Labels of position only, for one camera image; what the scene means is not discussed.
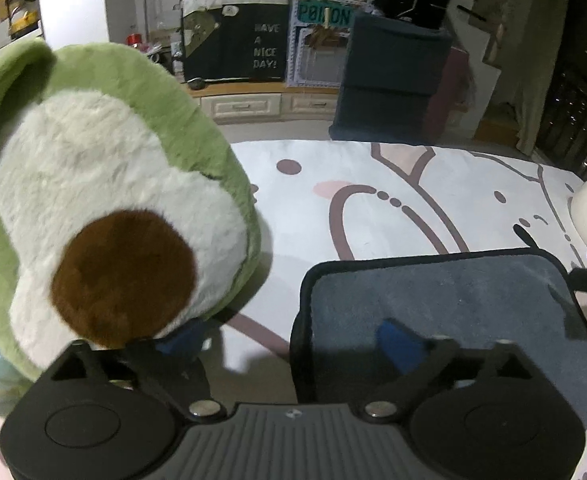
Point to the small dark oval item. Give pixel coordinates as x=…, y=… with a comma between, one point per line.
x=196, y=82

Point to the small red item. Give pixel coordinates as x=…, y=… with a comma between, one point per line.
x=134, y=39

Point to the white drawer cabinet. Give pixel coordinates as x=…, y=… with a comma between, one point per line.
x=268, y=102

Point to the white printed bed sheet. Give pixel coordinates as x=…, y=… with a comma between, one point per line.
x=373, y=210

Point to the framed board with teal label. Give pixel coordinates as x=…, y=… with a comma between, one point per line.
x=318, y=55

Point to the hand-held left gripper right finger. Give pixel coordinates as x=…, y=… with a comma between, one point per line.
x=399, y=344

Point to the black lettered sign board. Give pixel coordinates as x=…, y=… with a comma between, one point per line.
x=238, y=45

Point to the beige curtain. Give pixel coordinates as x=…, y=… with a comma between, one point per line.
x=543, y=60

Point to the green avocado plush toy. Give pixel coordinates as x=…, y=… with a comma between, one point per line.
x=103, y=200

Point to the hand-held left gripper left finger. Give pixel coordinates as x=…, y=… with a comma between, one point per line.
x=179, y=344

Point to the grey towel with black edge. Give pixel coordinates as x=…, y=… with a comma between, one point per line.
x=453, y=290

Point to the dark blue fabric chair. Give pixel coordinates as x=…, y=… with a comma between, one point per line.
x=388, y=75

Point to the yellow container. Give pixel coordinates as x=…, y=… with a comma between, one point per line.
x=23, y=12

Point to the pink box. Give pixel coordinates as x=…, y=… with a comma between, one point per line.
x=448, y=90

